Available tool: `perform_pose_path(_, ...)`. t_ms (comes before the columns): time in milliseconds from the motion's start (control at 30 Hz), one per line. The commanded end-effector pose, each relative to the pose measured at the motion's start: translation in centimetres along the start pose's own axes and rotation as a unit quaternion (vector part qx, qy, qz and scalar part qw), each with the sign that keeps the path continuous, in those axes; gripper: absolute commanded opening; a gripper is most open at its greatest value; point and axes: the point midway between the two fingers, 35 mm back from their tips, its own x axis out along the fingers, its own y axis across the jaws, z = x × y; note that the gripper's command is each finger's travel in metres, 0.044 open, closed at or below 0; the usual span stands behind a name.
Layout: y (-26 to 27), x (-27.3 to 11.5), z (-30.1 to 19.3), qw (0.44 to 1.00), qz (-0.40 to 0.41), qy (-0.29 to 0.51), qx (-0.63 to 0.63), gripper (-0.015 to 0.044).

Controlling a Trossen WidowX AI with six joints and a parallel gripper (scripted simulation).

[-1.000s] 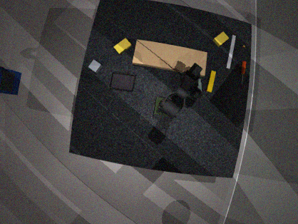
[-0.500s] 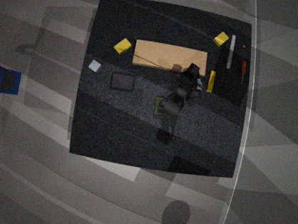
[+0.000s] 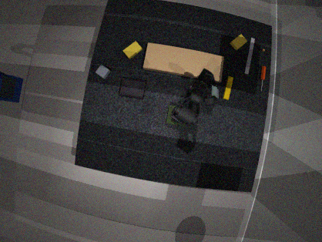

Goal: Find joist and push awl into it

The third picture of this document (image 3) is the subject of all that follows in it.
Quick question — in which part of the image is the yellow rectangular block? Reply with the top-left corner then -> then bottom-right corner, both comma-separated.
123,42 -> 142,59
230,35 -> 247,50

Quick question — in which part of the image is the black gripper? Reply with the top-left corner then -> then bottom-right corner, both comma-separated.
204,75 -> 217,106

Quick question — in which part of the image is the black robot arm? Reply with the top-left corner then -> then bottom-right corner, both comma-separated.
170,68 -> 213,126

